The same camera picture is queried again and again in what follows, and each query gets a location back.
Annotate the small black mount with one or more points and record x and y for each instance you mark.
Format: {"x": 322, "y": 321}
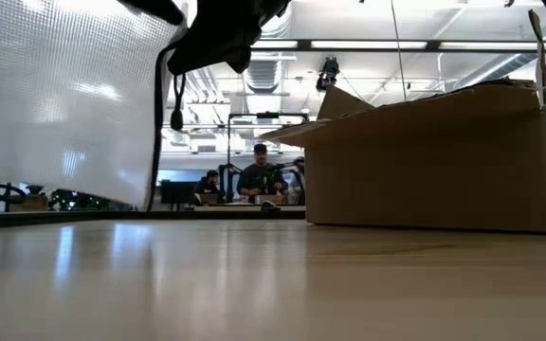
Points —
{"x": 270, "y": 206}

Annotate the small background cardboard box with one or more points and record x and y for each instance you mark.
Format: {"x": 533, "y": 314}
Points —
{"x": 31, "y": 203}

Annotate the black background chair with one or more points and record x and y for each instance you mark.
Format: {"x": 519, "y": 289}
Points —
{"x": 178, "y": 192}

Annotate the taped brown cardboard box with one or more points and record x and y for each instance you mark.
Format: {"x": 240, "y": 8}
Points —
{"x": 420, "y": 180}

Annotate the black hanging camera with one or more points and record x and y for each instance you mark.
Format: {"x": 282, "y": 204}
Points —
{"x": 328, "y": 71}

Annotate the black background rig frame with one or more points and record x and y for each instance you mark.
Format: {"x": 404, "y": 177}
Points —
{"x": 229, "y": 156}

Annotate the grey mesh zipper pouch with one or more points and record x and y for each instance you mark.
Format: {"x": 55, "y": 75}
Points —
{"x": 64, "y": 118}

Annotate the person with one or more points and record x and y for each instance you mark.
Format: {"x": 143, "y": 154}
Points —
{"x": 208, "y": 184}
{"x": 260, "y": 182}

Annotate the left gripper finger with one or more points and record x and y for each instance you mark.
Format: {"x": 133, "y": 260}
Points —
{"x": 159, "y": 9}

